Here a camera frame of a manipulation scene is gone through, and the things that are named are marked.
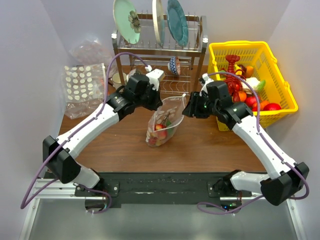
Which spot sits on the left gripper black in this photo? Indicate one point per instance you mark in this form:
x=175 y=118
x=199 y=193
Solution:
x=157 y=102

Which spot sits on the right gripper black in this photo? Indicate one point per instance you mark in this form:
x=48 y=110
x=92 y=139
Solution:
x=193 y=109

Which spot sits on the polka dot zip bag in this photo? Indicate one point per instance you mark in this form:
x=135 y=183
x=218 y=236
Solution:
x=173 y=105

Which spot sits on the red toy lobster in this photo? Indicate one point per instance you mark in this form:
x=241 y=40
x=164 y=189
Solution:
x=234 y=84

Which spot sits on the white toy cauliflower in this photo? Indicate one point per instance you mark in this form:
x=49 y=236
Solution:
x=254 y=84

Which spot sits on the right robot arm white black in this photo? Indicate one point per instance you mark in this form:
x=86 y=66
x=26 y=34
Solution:
x=284 y=177

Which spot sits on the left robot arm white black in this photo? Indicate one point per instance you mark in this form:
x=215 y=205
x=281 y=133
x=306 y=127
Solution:
x=59 y=154

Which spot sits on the polka dot bag stack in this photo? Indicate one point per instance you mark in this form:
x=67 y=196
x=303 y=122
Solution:
x=83 y=89

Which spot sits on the crumpled clear plastic bag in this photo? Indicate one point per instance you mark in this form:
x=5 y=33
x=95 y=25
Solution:
x=90 y=51

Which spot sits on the patterned grey bowl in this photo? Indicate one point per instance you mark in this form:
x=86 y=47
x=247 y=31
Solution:
x=132 y=72

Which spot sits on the cream enamel mug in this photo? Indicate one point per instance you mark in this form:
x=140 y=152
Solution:
x=115 y=81

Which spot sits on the blue patterned bowl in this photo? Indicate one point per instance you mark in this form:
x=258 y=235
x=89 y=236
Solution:
x=174 y=66

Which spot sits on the metal dish rack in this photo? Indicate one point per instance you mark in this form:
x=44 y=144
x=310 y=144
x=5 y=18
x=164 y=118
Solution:
x=191 y=57

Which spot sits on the orange toy pumpkin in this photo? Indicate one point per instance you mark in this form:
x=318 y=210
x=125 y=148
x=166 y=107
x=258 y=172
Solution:
x=261 y=105

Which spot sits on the green toy vegetable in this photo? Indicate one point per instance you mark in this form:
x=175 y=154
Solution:
x=260 y=86

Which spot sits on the red toy apple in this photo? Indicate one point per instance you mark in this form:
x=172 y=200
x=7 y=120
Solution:
x=272 y=107

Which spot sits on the dark teal plate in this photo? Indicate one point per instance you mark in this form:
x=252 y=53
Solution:
x=177 y=23

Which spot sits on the mint green flower plate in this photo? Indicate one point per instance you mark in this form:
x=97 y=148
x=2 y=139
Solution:
x=127 y=21

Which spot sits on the yellow plastic basket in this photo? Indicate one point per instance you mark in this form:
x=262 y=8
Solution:
x=258 y=55

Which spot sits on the cream rimmed plate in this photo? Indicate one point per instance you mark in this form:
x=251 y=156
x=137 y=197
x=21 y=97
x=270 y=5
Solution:
x=158 y=22

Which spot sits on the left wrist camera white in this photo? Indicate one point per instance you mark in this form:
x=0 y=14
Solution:
x=155 y=76

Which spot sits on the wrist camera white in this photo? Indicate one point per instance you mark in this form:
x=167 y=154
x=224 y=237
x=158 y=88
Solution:
x=155 y=76
x=204 y=81

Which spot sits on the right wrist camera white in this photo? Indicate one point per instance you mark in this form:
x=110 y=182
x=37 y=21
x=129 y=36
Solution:
x=204 y=81

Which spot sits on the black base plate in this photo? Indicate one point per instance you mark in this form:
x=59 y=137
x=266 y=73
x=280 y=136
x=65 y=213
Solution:
x=170 y=188

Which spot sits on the aluminium rail frame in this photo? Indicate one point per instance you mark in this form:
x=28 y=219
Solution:
x=56 y=213

